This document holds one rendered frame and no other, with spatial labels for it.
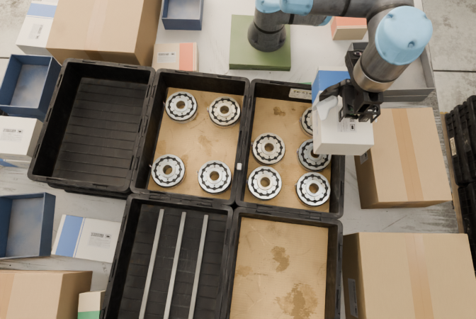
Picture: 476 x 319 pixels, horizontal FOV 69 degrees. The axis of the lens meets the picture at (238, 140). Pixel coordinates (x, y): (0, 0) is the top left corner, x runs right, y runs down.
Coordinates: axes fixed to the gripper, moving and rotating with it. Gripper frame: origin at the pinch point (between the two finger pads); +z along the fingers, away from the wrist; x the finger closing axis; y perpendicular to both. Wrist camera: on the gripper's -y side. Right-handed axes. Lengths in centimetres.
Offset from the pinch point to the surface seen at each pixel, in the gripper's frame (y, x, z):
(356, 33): -48, 19, 38
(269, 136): -0.9, -15.7, 25.6
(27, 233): 31, -95, 41
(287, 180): 12.5, -9.9, 28.4
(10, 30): -97, -176, 112
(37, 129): -1, -90, 25
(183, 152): 4, -43, 28
